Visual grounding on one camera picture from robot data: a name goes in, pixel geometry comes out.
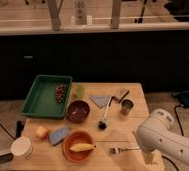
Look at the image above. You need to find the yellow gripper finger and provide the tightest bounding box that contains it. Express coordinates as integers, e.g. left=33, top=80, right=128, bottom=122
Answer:
left=142, top=151, right=154, bottom=164

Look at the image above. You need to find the silver metal fork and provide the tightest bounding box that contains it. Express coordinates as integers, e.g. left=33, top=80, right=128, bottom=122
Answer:
left=109, top=147, right=140, bottom=155

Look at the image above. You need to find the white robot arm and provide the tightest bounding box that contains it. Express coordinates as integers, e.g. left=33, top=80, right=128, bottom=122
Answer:
left=135, top=109, right=189, bottom=166

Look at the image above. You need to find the orange bowl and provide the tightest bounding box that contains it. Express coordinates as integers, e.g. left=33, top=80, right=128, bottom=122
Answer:
left=62, top=130, right=95, bottom=163

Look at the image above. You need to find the purple bowl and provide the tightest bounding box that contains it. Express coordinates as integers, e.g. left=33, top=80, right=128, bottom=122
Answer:
left=66, top=100, right=90, bottom=124

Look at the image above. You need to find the metal cup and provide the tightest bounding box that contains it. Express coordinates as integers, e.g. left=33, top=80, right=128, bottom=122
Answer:
left=121, top=99, right=134, bottom=115

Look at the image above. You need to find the black marker pen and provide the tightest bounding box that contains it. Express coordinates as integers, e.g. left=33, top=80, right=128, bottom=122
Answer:
left=118, top=91, right=129, bottom=103

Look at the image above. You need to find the yellow corn cob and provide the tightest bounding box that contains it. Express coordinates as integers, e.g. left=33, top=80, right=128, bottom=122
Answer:
left=70, top=143, right=95, bottom=152

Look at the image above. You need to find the blue black device on floor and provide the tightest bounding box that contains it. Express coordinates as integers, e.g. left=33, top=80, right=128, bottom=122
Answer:
left=174, top=92, right=189, bottom=108

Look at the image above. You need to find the grey blue cloth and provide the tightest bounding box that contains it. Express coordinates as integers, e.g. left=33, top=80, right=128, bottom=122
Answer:
left=89, top=95, right=111, bottom=108

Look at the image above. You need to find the blue sponge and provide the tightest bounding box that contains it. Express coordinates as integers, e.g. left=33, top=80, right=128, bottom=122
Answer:
left=49, top=127, right=69, bottom=146

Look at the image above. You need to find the green translucent cup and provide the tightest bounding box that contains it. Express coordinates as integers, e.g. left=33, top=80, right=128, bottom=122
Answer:
left=74, top=85, right=85, bottom=99

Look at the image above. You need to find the bunch of dark grapes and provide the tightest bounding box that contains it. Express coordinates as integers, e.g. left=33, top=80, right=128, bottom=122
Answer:
left=55, top=84, right=66, bottom=103

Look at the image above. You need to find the small apple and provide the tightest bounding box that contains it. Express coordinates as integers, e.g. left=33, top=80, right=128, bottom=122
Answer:
left=35, top=126, right=49, bottom=140

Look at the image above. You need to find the green plastic tray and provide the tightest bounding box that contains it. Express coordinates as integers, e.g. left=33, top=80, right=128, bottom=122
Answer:
left=21, top=75, right=72, bottom=119

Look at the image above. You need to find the white paper cup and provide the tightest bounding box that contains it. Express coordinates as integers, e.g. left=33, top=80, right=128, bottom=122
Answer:
left=11, top=136, right=33, bottom=158

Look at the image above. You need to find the black object beside table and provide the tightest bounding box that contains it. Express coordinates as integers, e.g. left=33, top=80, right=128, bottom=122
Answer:
left=15, top=121, right=24, bottom=138

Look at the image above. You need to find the black cable on floor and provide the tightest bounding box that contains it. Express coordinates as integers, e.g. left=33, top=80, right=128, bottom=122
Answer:
left=161, top=103, right=189, bottom=171

